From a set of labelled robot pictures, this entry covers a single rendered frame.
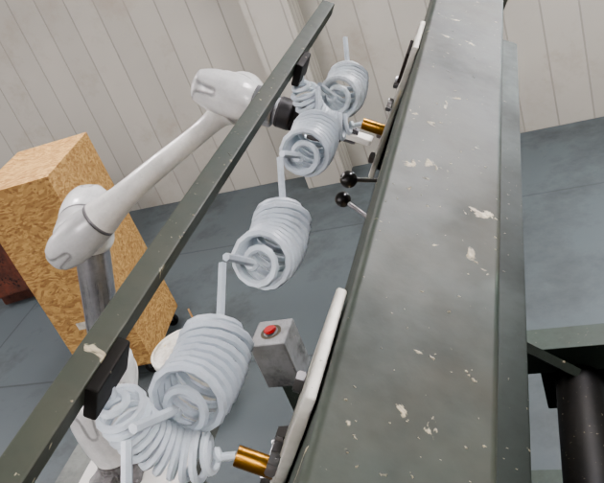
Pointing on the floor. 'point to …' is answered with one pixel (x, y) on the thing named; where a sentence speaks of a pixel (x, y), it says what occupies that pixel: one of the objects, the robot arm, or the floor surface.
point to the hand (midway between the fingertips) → (358, 136)
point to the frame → (582, 399)
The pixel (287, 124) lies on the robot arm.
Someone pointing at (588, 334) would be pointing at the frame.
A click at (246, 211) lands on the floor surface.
